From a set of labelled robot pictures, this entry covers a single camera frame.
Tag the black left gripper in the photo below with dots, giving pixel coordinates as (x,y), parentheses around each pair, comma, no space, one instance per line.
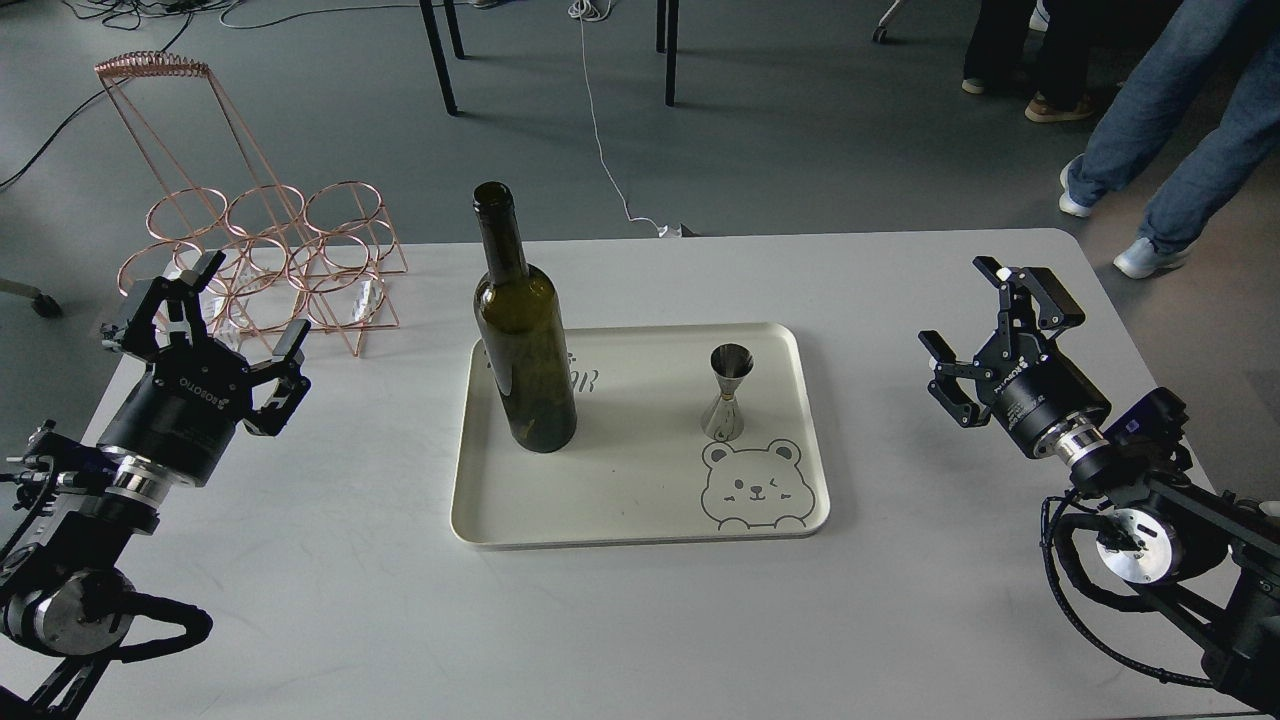
(194,392)

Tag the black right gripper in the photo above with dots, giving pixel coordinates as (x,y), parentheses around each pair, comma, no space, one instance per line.
(1021,379)

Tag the steel double jigger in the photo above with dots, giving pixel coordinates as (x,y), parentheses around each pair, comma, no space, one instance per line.
(722,420)

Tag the dark green wine bottle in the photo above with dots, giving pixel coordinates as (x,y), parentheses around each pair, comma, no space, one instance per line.
(517,310)

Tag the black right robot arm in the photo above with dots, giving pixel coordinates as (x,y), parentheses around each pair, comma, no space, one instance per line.
(1132,532)

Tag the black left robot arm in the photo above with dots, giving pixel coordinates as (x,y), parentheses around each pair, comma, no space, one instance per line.
(62,593)

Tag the chair caster at left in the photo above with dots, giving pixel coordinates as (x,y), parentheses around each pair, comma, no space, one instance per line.
(44,305)

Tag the cream bear serving tray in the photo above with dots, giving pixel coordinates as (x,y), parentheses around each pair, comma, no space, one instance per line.
(639,468)

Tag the black table leg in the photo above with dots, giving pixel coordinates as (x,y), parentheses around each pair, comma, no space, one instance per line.
(453,24)
(661,24)
(671,54)
(437,51)

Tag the black table leg rear left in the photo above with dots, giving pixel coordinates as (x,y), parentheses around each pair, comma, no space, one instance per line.
(453,24)

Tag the black table leg rear right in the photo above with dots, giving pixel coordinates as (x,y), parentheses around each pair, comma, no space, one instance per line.
(661,24)

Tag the copper wire wine rack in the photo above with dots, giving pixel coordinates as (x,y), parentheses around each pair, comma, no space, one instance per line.
(326,256)

